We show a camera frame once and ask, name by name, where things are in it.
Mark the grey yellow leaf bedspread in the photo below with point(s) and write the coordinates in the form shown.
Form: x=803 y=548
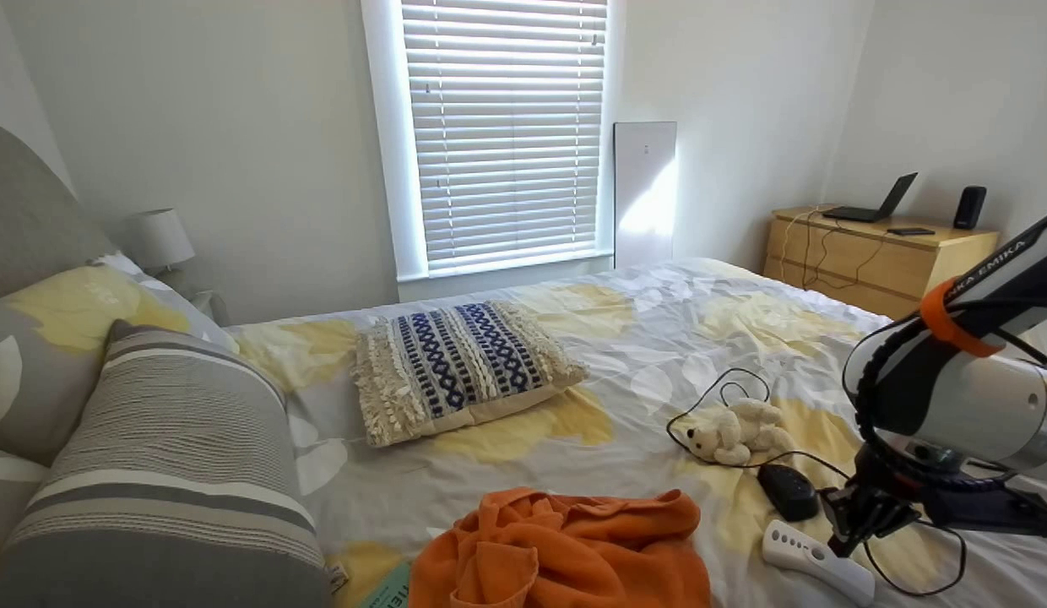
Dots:
x=661 y=325

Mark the black laptop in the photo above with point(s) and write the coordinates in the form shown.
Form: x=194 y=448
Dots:
x=873 y=207

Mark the black oval device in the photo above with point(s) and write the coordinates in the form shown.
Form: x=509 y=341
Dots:
x=788 y=493

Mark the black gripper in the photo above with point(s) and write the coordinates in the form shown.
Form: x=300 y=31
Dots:
x=895 y=493

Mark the light wooden dresser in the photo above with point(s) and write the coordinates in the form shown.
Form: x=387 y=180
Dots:
x=873 y=266

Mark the orange cloth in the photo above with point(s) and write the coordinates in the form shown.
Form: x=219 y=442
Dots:
x=569 y=558

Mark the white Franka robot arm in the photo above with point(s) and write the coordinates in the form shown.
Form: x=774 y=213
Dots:
x=974 y=393

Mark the white window blinds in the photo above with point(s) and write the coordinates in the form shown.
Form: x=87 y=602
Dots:
x=509 y=122

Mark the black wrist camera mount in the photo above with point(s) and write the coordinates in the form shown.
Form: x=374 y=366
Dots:
x=996 y=509

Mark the blue white patterned pillow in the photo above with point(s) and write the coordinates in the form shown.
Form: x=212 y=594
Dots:
x=459 y=366

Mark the white table lamp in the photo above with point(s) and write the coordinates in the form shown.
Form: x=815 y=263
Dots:
x=163 y=239

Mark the white window frame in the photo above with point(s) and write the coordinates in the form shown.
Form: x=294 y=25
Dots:
x=381 y=136

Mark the small yellow grey floral pillow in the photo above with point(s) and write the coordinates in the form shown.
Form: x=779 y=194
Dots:
x=87 y=325

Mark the grey striped pillow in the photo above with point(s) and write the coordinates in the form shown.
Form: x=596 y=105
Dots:
x=175 y=476

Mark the black flat disc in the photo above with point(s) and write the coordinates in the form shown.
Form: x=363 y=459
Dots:
x=913 y=230

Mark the black cylindrical speaker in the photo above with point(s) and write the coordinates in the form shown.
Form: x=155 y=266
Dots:
x=972 y=207

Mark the teal flat card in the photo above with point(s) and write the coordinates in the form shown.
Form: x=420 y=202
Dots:
x=389 y=588

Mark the white switch remote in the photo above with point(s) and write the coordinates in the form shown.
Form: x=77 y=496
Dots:
x=815 y=558

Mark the white plush toy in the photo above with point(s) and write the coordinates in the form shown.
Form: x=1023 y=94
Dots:
x=733 y=433

